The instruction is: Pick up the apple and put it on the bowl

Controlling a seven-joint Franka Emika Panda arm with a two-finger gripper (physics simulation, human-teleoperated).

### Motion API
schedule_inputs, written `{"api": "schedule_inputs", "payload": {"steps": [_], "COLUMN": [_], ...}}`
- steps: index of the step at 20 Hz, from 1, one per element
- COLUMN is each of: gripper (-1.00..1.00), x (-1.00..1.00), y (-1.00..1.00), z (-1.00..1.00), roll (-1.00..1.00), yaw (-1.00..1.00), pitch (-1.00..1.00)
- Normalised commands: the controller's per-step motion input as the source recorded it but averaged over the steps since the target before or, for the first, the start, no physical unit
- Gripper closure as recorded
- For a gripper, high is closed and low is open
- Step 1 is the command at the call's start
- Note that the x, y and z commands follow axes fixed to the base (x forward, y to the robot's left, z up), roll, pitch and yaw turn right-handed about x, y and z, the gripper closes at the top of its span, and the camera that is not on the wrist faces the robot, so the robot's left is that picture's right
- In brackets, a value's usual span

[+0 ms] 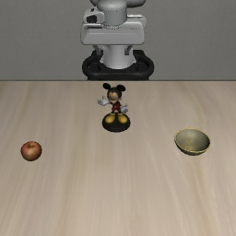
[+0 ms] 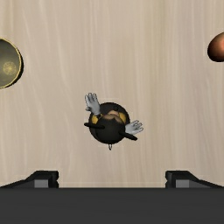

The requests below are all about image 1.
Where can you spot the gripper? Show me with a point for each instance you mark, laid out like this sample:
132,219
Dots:
92,34

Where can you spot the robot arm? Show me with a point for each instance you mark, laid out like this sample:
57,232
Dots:
118,60

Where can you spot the olive green bowl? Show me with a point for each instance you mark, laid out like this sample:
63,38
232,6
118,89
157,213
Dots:
192,142

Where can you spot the red apple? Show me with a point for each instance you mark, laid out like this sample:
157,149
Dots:
31,151

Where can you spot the small toy figure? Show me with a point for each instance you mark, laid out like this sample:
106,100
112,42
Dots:
115,106

